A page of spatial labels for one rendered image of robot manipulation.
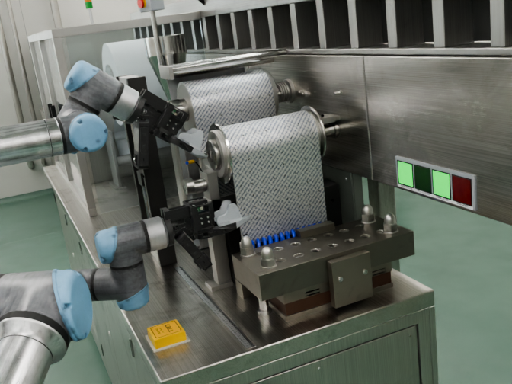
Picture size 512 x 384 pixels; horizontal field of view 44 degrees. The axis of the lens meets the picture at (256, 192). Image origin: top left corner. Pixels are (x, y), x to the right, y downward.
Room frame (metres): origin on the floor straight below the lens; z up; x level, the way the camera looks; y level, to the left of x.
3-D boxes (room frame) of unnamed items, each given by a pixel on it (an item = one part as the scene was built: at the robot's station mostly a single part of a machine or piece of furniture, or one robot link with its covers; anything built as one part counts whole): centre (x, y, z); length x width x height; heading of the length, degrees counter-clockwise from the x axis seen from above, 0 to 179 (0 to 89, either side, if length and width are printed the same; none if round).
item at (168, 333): (1.26, 0.24, 0.91); 0.07 x 0.07 x 0.02; 21
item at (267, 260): (1.28, -0.01, 1.05); 0.04 x 0.04 x 0.04
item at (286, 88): (1.83, -0.10, 1.33); 0.07 x 0.07 x 0.07; 21
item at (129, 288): (1.34, 0.33, 1.01); 0.11 x 0.08 x 0.11; 80
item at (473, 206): (1.25, -0.37, 1.18); 0.25 x 0.01 x 0.07; 21
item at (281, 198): (1.48, -0.06, 1.11); 0.23 x 0.01 x 0.18; 111
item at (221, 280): (1.51, 0.13, 1.05); 0.06 x 0.05 x 0.31; 111
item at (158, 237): (1.36, 0.24, 1.11); 0.08 x 0.05 x 0.08; 21
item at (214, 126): (1.49, 0.07, 1.25); 0.15 x 0.01 x 0.15; 21
